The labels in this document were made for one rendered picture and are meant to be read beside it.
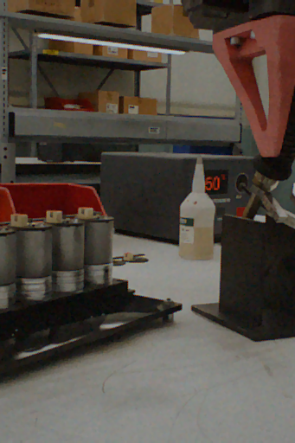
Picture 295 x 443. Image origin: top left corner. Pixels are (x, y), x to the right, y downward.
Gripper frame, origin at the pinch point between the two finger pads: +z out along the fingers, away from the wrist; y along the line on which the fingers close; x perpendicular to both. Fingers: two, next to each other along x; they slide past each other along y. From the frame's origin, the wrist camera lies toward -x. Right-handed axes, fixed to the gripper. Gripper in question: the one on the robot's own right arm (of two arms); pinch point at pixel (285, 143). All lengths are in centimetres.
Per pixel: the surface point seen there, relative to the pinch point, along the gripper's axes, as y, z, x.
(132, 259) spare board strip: -1.1, 9.9, -24.4
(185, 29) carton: -137, -67, -262
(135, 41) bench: -114, -61, -271
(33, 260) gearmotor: 14.5, 6.6, -3.3
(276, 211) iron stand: 1.4, 4.0, 1.0
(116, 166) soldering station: -6.1, 1.2, -40.1
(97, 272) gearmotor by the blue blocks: 9.7, 7.9, -6.0
